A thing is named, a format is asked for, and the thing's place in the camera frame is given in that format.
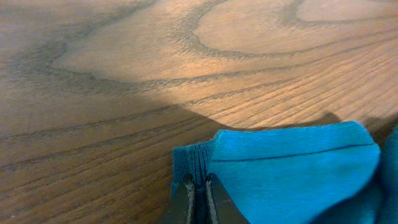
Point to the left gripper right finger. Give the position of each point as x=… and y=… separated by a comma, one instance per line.
x=220, y=207

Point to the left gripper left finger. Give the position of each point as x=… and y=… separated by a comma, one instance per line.
x=181, y=209

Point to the blue polo shirt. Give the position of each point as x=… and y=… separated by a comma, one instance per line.
x=334, y=173

